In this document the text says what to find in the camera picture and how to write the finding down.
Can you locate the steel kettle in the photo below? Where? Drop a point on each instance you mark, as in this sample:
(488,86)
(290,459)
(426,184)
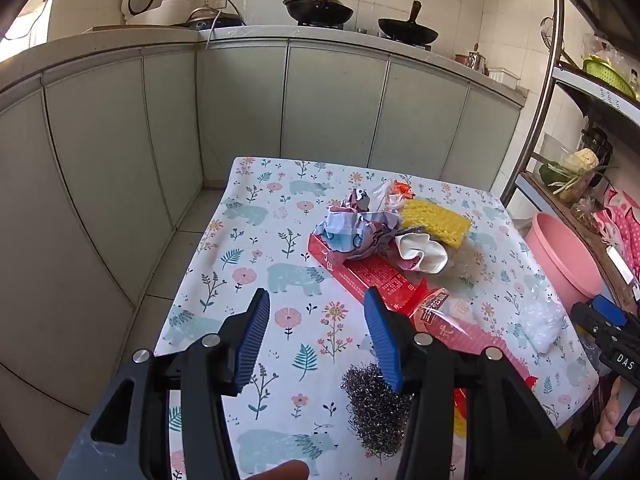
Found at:
(477,60)

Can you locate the pink dotted cloth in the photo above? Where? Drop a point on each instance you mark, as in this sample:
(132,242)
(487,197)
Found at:
(625,225)

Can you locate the white plastic container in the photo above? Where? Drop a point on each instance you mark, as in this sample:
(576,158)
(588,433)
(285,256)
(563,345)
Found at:
(502,76)

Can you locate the open black wok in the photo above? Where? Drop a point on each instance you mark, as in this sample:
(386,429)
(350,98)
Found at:
(407,30)

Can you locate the bag of brown food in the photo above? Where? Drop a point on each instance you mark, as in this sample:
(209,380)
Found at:
(585,215)

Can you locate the green pepper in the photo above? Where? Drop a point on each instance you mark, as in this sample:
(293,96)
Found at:
(549,172)

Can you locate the white rice cooker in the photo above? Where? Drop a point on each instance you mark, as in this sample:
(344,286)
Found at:
(150,5)

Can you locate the long red carton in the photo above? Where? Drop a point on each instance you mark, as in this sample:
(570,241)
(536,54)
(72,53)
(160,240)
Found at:
(370,275)

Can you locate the pink plastic bucket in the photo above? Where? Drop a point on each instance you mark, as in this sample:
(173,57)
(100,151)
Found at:
(562,255)

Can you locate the red clear plastic bag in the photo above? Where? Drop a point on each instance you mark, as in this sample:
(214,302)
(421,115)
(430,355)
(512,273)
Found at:
(460,325)

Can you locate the yellow mesh sponge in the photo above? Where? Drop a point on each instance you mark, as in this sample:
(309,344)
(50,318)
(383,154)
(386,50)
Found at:
(435,220)

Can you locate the cauliflower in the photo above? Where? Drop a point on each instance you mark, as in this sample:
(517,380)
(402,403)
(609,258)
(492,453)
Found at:
(582,159)

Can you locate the grey kitchen cabinets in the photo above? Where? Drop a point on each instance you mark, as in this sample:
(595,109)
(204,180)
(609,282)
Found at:
(125,160)

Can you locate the person's left hand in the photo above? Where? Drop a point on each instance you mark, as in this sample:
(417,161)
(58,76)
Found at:
(280,472)

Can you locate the black wok with lid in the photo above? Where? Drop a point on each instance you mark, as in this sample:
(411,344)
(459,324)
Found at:
(320,7)

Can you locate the dark blue cooking pot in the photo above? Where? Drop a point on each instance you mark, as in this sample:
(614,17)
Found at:
(215,19)

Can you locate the steel wool scourer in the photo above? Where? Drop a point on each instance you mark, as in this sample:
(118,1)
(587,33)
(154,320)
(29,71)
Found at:
(372,405)

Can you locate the person's right hand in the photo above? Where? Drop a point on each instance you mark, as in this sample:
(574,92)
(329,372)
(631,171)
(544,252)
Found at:
(607,425)

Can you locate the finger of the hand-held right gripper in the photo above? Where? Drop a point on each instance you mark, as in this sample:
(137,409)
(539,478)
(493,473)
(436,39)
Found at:
(607,307)

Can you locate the black blender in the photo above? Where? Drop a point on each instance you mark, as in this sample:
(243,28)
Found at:
(597,142)

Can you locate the white plastic wrap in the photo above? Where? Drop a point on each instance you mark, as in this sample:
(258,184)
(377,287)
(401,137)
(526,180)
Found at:
(542,325)

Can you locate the green plastic basket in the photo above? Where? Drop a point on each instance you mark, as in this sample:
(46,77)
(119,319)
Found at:
(607,77)

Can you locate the small copper pot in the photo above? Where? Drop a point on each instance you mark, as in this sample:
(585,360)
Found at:
(461,59)

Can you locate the green onions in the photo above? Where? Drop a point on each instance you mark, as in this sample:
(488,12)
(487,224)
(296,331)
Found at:
(575,180)

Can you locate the metal skimmer ladle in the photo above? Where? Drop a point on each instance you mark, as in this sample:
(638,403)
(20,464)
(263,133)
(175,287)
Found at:
(550,32)

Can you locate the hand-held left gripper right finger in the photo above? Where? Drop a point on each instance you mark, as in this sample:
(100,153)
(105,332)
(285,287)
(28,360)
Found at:
(382,345)

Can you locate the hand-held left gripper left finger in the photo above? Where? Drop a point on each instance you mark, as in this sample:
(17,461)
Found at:
(252,345)

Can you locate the gas stove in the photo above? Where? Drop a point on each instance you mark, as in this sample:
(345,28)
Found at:
(350,26)

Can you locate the printed paper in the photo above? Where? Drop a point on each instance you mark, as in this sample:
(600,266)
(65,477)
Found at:
(350,232)

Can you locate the metal shelf rack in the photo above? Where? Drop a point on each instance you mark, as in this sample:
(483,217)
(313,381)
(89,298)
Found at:
(545,85)

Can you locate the floral bear printed tablecloth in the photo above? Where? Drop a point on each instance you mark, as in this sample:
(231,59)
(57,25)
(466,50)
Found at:
(280,280)

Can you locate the orange plastic wrapper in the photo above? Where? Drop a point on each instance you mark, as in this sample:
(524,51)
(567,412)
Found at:
(400,192)

